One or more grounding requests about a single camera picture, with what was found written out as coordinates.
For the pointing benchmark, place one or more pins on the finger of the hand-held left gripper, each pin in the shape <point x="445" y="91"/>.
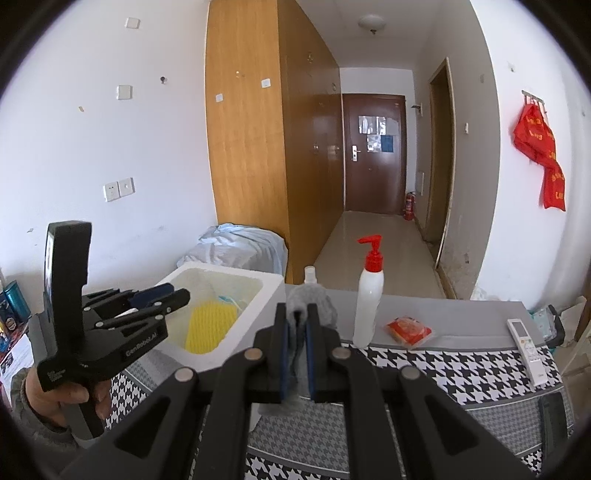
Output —
<point x="152" y="294"/>
<point x="173" y="300"/>

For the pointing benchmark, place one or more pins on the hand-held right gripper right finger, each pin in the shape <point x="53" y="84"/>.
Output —
<point x="313" y="364"/>

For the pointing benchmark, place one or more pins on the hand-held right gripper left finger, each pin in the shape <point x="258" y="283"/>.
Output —
<point x="281" y="360"/>

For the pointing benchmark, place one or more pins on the white foam box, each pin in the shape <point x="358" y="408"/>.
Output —
<point x="258" y="323"/>

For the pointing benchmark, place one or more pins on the yellow foam fruit net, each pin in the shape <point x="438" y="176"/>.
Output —
<point x="210" y="327"/>

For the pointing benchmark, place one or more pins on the blue face mask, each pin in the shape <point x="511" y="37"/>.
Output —
<point x="226" y="300"/>

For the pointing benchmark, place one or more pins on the grey sock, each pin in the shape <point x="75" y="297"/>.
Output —
<point x="318" y="304"/>

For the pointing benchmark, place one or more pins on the person's left hand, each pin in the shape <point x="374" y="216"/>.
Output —
<point x="46" y="406"/>

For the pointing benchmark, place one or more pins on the blue metal can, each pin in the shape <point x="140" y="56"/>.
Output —
<point x="14" y="302"/>

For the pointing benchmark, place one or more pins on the white lotion pump bottle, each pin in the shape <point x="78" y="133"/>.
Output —
<point x="368" y="304"/>

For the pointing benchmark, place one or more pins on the printed cardboard box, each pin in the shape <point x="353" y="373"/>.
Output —
<point x="18" y="353"/>

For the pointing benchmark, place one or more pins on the clear blue spray bottle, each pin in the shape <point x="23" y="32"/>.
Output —
<point x="310" y="275"/>

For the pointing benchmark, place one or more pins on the orange snack packet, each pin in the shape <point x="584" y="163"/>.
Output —
<point x="408" y="330"/>

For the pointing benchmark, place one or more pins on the houndstooth tablecloth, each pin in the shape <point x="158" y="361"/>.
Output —
<point x="461" y="374"/>

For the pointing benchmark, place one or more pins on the wooden wardrobe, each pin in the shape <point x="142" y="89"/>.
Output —
<point x="244" y="138"/>

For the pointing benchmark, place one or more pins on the red fire extinguisher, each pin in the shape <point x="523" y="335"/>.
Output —
<point x="409" y="206"/>

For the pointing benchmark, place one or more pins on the white plastic bag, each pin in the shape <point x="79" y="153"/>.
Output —
<point x="485" y="294"/>

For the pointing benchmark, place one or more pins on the dark brown entrance door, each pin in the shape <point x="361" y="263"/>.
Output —
<point x="374" y="184"/>

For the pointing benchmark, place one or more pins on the white remote control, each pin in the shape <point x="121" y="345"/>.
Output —
<point x="528" y="350"/>

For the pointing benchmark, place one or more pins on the pale blue wipes pack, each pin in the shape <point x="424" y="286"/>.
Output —
<point x="540" y="323"/>

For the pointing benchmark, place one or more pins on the blue door notice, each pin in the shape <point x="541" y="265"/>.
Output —
<point x="387" y="143"/>

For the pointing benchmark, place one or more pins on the wooden side doorway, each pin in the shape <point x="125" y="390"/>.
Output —
<point x="438" y="161"/>

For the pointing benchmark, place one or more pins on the grey door notice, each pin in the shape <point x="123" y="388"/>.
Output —
<point x="371" y="125"/>

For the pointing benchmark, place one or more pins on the black smartphone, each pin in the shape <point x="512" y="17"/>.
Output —
<point x="554" y="424"/>

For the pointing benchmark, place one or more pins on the black curved object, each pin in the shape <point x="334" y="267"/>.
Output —
<point x="558" y="325"/>

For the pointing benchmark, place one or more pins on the red printed bag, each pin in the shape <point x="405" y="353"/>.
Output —
<point x="554" y="187"/>
<point x="533" y="136"/>

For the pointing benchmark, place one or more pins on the round ceiling lamp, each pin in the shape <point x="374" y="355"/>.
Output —
<point x="371" y="22"/>

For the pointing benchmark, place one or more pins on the white wall outlet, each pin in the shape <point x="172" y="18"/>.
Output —
<point x="111" y="191"/>
<point x="125" y="187"/>

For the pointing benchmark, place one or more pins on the white light switch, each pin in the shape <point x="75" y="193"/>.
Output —
<point x="124" y="92"/>

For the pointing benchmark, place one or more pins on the white wall panel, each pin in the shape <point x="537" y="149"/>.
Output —
<point x="419" y="182"/>

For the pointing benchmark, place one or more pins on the blank white wall plate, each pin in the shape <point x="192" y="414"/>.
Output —
<point x="132" y="23"/>

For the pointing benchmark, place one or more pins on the metal wall hook rack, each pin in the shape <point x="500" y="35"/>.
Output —
<point x="533" y="99"/>

